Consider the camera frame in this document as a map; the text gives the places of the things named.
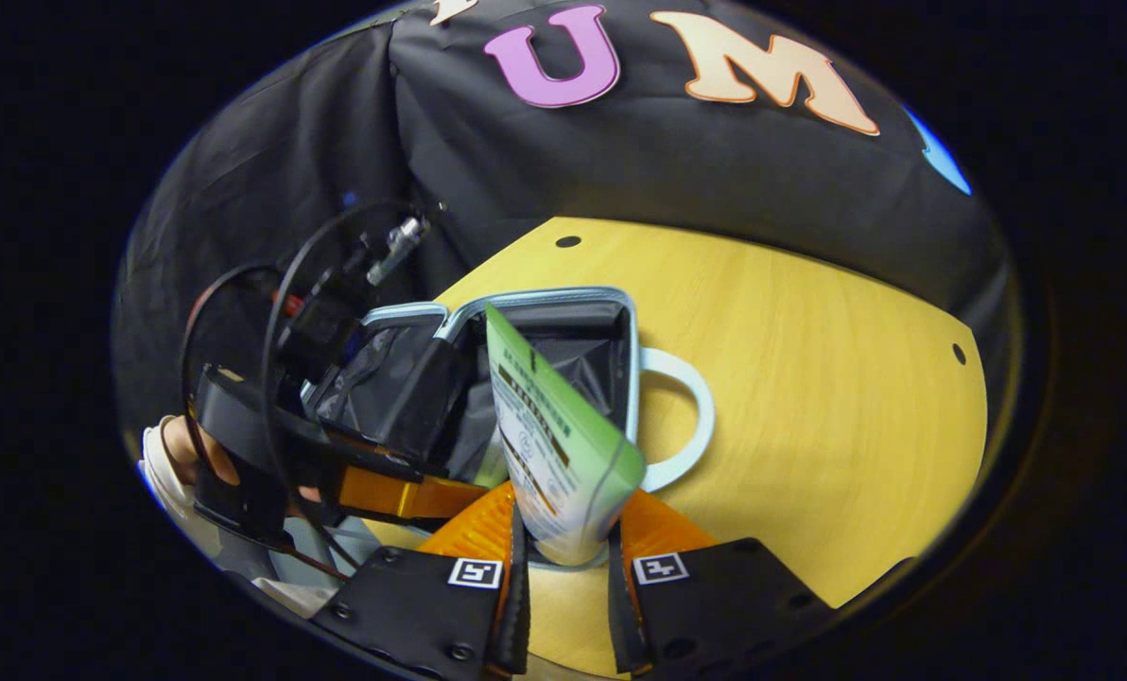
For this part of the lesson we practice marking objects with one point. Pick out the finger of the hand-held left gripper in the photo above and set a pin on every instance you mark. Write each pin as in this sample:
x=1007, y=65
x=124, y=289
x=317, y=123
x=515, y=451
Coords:
x=393, y=492

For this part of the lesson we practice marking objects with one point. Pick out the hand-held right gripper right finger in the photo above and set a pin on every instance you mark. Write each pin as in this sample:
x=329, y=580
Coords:
x=623, y=624

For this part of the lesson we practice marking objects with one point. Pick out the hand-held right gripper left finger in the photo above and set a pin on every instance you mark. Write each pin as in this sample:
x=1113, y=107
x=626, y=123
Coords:
x=516, y=615

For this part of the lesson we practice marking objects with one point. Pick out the wide white green skin care tube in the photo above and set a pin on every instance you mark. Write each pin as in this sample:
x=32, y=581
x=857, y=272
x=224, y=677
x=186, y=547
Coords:
x=563, y=454

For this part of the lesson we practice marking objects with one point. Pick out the white suitcase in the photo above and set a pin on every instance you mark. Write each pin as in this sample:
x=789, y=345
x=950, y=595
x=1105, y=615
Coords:
x=582, y=340

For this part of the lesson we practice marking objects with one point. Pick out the black backdrop cloth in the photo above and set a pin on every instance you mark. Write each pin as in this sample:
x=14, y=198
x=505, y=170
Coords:
x=715, y=180

